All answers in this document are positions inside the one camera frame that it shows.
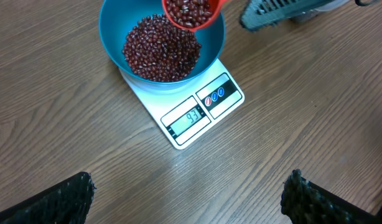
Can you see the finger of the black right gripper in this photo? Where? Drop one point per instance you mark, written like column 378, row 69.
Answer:
column 261, row 13

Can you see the clear plastic container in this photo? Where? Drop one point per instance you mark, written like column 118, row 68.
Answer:
column 308, row 15

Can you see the white kitchen scale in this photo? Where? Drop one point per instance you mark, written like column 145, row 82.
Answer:
column 185, row 111

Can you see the red beans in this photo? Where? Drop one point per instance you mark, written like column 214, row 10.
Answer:
column 161, row 48

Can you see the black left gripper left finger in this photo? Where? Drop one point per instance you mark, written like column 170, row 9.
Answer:
column 66, row 202

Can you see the red measuring scoop blue handle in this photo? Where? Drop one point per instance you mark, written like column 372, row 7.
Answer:
column 206, row 23

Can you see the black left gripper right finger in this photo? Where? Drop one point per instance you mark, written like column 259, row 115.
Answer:
column 306, row 203

